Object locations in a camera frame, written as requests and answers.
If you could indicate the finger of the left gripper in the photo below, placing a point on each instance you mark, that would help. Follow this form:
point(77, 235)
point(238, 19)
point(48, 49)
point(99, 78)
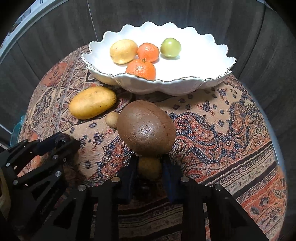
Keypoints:
point(57, 141)

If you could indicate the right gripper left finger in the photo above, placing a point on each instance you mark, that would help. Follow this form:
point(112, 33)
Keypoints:
point(96, 208)

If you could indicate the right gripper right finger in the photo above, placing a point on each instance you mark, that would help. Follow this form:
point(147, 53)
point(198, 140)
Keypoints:
point(207, 209)

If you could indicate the brown kiwi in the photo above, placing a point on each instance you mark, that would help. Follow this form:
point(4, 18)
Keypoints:
point(146, 128)

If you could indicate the teal glass object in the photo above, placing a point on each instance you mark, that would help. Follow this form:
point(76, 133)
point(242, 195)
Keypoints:
point(16, 131)

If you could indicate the yellow mango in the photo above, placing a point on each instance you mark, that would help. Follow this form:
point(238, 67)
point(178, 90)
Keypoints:
point(91, 102)

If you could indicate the patterned paisley tablecloth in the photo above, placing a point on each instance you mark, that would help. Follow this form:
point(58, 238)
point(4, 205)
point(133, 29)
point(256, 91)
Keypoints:
point(221, 138)

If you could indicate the yellow lemon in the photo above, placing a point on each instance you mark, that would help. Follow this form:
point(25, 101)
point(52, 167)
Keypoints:
point(123, 51)

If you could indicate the large orange tangerine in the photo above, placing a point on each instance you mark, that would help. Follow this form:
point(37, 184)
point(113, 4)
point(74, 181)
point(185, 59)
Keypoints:
point(142, 68)

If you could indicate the small orange tangerine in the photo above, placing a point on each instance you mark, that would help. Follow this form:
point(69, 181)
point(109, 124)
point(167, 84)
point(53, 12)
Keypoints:
point(149, 52)

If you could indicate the green apple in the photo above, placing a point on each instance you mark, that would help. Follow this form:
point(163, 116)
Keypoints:
point(170, 48)

